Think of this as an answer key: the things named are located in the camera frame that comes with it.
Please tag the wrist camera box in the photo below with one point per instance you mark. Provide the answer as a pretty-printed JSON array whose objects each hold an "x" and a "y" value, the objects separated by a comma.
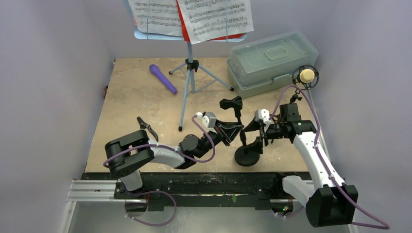
[
  {"x": 262, "y": 115},
  {"x": 208, "y": 119}
]

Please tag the red folder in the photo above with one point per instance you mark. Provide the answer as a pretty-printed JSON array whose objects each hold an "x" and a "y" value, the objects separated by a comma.
[{"x": 230, "y": 38}]

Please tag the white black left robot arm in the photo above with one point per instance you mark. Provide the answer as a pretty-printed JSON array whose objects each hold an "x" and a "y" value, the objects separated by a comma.
[{"x": 127, "y": 154}]

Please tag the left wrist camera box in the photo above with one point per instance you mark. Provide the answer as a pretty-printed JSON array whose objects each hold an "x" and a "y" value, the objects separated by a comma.
[{"x": 208, "y": 119}]

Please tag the black round-base microphone stand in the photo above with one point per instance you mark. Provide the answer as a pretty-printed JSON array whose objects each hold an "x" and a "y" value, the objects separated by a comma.
[{"x": 241, "y": 141}]

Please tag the black tripod microphone stand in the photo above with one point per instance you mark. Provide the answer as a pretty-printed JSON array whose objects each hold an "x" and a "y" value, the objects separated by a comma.
[{"x": 296, "y": 96}]

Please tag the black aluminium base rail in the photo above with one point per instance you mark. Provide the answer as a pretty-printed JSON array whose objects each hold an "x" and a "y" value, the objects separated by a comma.
[{"x": 258, "y": 190}]

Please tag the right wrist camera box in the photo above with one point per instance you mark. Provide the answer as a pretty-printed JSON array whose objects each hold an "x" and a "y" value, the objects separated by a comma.
[{"x": 262, "y": 115}]

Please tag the translucent green storage box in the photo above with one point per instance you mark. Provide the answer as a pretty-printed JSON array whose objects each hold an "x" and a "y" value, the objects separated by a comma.
[{"x": 268, "y": 64}]

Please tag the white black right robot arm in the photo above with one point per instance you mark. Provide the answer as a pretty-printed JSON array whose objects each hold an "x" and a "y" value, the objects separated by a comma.
[{"x": 327, "y": 199}]

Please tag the light blue music stand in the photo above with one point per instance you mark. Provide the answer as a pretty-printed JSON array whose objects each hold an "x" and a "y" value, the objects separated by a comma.
[{"x": 191, "y": 64}]

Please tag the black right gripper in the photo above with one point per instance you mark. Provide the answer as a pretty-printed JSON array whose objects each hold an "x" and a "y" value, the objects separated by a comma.
[{"x": 263, "y": 132}]

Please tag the black pliers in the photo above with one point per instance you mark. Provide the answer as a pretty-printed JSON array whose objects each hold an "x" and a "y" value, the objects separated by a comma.
[{"x": 145, "y": 126}]

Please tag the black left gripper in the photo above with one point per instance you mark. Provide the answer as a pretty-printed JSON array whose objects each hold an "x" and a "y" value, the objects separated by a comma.
[{"x": 229, "y": 130}]

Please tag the left sheet music page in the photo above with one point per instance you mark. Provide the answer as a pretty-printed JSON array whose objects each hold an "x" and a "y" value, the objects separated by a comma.
[{"x": 156, "y": 17}]

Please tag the purple toy microphone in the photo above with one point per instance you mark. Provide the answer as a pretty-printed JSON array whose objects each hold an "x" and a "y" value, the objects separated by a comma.
[{"x": 157, "y": 73}]

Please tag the sheet music page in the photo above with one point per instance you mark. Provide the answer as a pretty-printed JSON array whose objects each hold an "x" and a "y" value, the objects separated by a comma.
[
  {"x": 209, "y": 19},
  {"x": 156, "y": 17}
]

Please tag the right sheet music page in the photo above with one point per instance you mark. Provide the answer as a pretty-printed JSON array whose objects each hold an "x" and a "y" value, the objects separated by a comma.
[{"x": 209, "y": 19}]

